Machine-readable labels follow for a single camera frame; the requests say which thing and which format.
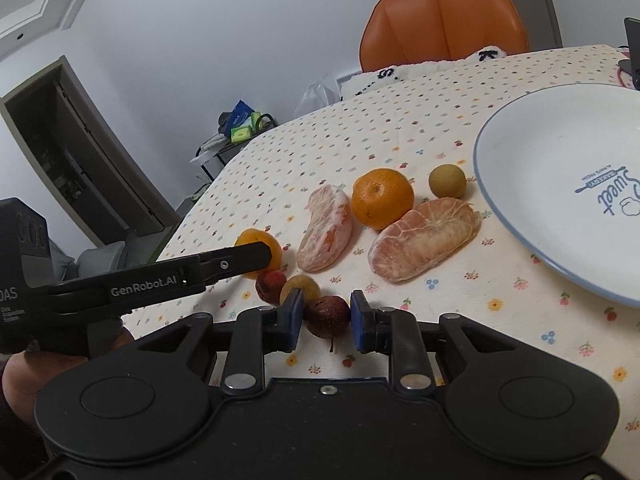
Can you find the finger of the black genrobot left gripper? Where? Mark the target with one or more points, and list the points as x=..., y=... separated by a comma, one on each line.
x=121, y=292

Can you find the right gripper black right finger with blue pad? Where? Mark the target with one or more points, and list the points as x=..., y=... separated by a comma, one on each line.
x=396, y=334

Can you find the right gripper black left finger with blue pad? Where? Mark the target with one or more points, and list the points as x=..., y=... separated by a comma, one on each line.
x=255, y=334

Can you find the dark red small fruit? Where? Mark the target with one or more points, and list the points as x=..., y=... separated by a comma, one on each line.
x=327, y=318

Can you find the yellow-green small fruit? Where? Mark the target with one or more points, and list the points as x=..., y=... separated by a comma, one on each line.
x=307, y=285

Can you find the small orange tangerine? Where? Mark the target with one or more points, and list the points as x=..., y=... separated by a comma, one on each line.
x=254, y=235

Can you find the peeled pomelo piece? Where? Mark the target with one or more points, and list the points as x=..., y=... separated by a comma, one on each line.
x=423, y=238
x=328, y=231

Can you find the large orange tangerine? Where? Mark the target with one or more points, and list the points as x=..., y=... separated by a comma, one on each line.
x=381, y=197

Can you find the green-brown round fruit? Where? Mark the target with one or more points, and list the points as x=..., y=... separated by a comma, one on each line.
x=447, y=181

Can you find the person's left hand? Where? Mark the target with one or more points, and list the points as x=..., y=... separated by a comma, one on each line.
x=27, y=373

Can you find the floral tablecloth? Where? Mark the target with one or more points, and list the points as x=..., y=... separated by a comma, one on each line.
x=417, y=125

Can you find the green box on rack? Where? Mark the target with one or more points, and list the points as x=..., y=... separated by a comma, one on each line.
x=241, y=134

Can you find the black metal rack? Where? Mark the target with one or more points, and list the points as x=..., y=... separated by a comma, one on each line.
x=219, y=147

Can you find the blue package on rack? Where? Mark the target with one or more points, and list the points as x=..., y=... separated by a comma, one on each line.
x=234, y=119

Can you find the white plate with blue rim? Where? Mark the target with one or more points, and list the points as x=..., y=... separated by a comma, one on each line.
x=559, y=167

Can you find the white plastic bag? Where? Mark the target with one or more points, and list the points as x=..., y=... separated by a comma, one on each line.
x=318, y=95

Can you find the white fluffy cushion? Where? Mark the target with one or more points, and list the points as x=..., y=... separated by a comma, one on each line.
x=377, y=79

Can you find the orange leather chair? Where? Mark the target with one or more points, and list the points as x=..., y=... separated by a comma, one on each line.
x=414, y=31

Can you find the black phone stand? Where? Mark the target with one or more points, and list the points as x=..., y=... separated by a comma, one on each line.
x=631, y=64

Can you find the dark side doorway frame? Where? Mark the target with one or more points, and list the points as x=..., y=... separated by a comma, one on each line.
x=83, y=165

